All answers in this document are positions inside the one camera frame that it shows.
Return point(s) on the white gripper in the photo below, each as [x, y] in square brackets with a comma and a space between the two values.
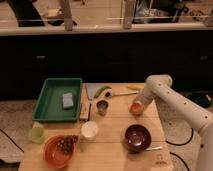
[145, 97]

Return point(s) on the orange apple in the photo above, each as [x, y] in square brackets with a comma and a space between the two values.
[136, 108]

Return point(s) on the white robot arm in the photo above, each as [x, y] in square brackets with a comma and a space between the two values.
[200, 119]

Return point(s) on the small metal cup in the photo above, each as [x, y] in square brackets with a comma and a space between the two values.
[102, 107]

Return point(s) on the white paper cup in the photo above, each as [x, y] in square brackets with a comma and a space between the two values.
[89, 130]

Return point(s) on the light green plastic cup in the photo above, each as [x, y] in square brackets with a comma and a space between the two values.
[36, 134]

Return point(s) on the spoon with dark head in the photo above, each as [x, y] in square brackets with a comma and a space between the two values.
[111, 94]

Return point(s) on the dark purple bowl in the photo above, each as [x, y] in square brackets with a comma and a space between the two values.
[137, 138]

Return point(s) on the green cucumber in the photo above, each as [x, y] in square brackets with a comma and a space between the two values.
[100, 90]

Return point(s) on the wooden block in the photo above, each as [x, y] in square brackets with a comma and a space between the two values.
[85, 111]

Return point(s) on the blue sponge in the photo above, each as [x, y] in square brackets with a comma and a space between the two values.
[67, 100]

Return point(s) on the bunch of dark grapes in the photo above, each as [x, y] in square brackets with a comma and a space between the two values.
[66, 143]

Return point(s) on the green plastic tray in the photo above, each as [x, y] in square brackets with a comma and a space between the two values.
[49, 107]

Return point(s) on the orange plastic bowl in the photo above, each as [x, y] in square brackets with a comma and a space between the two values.
[53, 157]

